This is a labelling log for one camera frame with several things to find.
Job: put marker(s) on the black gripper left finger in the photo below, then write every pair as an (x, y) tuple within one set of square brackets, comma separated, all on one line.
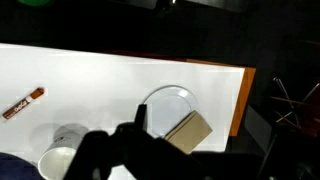
[(100, 153)]

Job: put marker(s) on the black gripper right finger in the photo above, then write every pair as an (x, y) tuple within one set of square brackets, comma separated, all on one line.
[(260, 130)]

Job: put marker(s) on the brown Expo dry-erase marker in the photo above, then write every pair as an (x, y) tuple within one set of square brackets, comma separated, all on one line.
[(23, 104)]

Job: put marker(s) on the white mug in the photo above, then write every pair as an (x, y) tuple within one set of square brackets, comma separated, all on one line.
[(56, 156)]

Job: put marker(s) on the large brown cardboard sheet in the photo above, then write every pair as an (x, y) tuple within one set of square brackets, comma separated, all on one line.
[(190, 131)]

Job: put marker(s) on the white round plate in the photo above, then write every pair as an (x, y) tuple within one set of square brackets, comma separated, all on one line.
[(168, 106)]

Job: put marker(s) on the dark blue cloth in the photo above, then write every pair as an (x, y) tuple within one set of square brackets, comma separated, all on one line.
[(16, 166)]

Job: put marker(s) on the green plastic bag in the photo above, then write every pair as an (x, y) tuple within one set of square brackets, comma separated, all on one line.
[(35, 2)]

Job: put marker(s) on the dark metal frame legs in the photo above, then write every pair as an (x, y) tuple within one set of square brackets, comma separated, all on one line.
[(293, 100)]

